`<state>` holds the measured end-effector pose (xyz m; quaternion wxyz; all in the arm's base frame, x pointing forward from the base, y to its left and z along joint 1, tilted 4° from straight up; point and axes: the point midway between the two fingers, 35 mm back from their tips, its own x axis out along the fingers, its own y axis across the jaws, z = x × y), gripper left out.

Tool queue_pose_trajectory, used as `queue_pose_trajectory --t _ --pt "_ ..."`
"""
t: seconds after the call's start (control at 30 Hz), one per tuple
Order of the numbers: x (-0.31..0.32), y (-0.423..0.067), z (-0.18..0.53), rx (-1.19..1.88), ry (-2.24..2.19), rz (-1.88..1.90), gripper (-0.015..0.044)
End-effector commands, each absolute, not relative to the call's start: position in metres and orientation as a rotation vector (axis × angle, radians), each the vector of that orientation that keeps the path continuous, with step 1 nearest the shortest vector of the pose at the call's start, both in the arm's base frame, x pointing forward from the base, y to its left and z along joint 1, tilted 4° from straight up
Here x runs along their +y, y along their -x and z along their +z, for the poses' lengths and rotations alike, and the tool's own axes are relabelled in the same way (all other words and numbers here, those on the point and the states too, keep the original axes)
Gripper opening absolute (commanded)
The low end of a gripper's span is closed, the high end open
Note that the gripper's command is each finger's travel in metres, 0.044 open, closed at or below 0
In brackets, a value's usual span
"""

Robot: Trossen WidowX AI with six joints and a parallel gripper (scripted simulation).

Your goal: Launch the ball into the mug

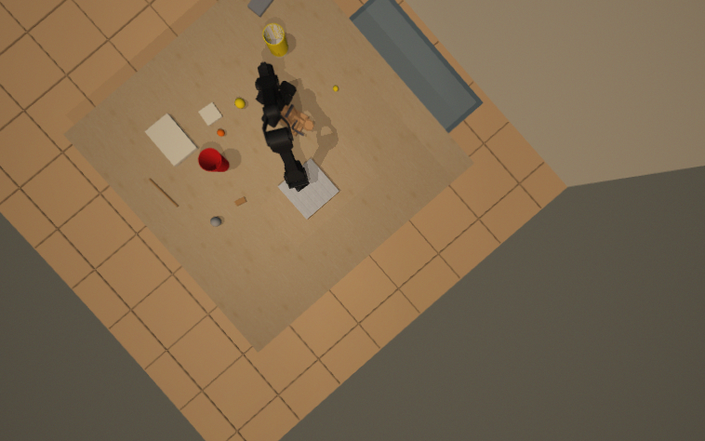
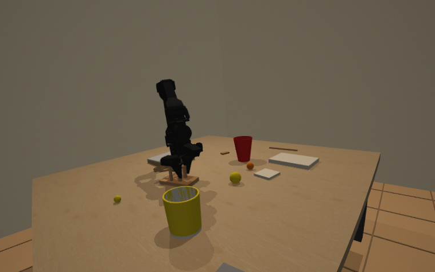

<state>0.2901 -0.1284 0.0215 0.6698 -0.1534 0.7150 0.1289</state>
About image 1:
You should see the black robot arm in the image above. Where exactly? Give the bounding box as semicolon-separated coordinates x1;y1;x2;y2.
255;61;310;192

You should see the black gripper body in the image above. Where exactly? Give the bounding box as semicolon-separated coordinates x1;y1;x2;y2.
261;81;297;128

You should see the dark red cup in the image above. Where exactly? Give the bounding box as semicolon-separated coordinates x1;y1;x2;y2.
198;148;229;172

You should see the yellow cylindrical cup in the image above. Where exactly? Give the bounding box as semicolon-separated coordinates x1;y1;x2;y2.
262;23;288;58

